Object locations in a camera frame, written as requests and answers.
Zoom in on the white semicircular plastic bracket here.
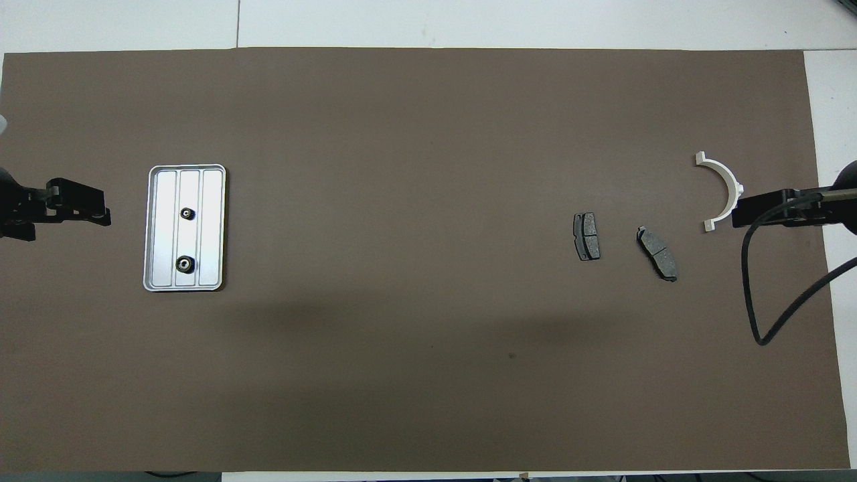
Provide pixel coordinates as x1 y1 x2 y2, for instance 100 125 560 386
694 151 745 233

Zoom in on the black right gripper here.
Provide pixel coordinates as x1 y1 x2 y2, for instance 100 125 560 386
731 159 857 235

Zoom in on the silver metal tray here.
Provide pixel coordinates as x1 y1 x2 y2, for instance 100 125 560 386
143 164 227 293

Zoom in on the brown table mat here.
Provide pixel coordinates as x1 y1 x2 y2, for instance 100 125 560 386
0 47 851 473

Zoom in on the rectangular grey brake pad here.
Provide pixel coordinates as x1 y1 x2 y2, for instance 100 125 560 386
572 212 601 262

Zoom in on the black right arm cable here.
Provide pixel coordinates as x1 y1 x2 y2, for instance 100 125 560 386
743 189 857 346

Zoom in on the elongated grey brake pad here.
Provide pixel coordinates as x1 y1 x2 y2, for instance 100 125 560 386
635 226 679 283

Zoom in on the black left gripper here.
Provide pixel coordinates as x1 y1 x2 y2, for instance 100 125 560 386
0 167 112 242

